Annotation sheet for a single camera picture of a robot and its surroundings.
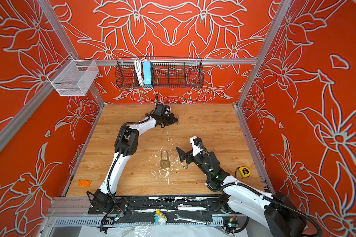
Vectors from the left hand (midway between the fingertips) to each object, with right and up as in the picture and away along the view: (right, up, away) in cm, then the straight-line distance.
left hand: (178, 118), depth 106 cm
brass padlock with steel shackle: (-8, -28, -19) cm, 35 cm away
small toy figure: (-9, -47, -39) cm, 62 cm away
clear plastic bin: (-67, +26, -14) cm, 74 cm away
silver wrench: (+14, -50, -38) cm, 64 cm away
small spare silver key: (+4, -29, -21) cm, 36 cm away
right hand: (+2, -14, -31) cm, 34 cm away
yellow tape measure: (+38, -30, -25) cm, 54 cm away
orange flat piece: (-52, -36, -26) cm, 69 cm away
